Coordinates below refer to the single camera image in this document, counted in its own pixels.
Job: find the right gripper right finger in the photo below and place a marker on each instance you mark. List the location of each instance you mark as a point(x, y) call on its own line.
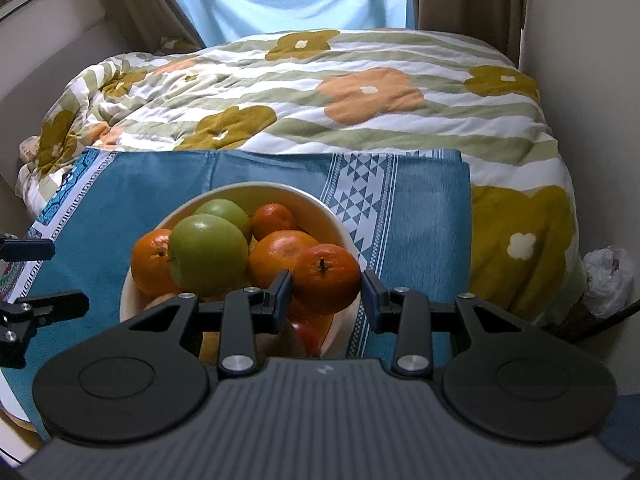
point(411, 332)

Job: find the green apple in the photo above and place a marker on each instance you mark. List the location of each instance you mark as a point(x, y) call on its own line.
point(226, 209)
point(207, 255)

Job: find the large orange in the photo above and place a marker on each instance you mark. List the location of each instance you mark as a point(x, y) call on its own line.
point(276, 252)

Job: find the blue patterned cloth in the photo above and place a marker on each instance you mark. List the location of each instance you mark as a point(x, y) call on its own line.
point(409, 216)

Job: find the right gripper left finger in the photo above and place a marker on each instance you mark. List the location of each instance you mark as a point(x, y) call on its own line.
point(243, 314)

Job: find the right brown curtain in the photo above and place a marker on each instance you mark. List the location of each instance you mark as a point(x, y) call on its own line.
point(465, 5)

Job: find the white plastic bag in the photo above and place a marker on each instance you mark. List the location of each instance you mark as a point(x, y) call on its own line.
point(610, 277)

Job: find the left brown curtain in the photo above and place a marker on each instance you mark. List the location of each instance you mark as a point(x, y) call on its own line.
point(147, 24)

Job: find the cream ceramic fruit bowl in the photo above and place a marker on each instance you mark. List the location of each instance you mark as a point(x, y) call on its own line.
point(312, 216)

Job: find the brown kiwi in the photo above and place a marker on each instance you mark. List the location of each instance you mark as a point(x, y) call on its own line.
point(283, 345)

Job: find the green apple in bowl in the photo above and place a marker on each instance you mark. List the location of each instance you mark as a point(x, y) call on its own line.
point(207, 255)

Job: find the floral striped duvet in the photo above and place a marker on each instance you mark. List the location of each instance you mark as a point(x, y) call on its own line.
point(377, 90)

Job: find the grey bed headboard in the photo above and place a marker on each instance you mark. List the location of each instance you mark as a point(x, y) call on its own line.
point(23, 108)

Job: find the brown curtain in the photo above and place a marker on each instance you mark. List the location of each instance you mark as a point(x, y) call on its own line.
point(465, 5)
point(147, 24)

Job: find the small mandarin orange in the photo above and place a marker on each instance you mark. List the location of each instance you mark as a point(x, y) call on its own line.
point(326, 279)

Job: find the small orange in bowl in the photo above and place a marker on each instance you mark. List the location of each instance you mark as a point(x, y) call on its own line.
point(271, 218)

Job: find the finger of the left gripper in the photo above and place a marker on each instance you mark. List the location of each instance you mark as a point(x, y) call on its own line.
point(46, 310)
point(16, 249)

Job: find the red cherry tomato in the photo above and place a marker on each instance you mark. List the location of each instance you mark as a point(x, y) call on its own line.
point(310, 336)

